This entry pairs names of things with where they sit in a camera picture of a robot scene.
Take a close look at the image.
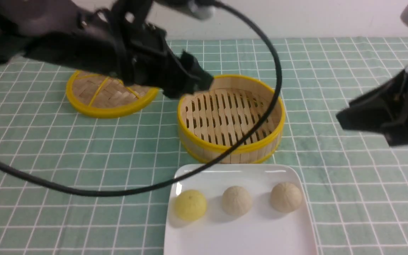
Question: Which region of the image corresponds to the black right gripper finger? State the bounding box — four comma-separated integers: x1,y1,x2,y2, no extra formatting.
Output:
336,69,408,134
384,122,408,147

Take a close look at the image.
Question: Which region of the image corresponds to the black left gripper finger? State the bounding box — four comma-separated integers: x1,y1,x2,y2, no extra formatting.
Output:
161,51,214,100

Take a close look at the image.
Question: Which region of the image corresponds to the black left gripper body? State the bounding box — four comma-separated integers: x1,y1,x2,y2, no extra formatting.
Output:
80,14,181,89

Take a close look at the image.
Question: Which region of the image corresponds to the yellow steamed bun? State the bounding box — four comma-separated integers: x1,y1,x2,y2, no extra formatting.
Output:
173,190,207,222

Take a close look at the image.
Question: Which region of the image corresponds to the white steamed bun front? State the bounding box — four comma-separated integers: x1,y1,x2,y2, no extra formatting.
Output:
221,186,253,217

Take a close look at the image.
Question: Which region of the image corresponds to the white steamed bun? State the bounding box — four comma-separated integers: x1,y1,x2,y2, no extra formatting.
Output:
270,182,304,214
221,186,253,217

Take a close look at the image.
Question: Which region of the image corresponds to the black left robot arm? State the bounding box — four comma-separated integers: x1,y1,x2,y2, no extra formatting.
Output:
0,0,214,98

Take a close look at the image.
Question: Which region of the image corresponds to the white square plate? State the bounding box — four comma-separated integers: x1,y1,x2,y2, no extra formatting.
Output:
163,164,319,255

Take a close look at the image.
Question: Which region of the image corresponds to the yellow rimmed bamboo steamer basket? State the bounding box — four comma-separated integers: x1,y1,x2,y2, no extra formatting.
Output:
177,75,286,164

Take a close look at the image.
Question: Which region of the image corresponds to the yellow rimmed bamboo steamer lid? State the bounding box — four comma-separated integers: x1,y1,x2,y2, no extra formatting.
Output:
66,70,159,118

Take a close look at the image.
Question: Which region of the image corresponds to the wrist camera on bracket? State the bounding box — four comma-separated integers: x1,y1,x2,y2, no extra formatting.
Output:
111,0,215,21

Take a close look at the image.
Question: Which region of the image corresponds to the black camera cable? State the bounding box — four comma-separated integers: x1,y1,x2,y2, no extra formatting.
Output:
0,0,283,197

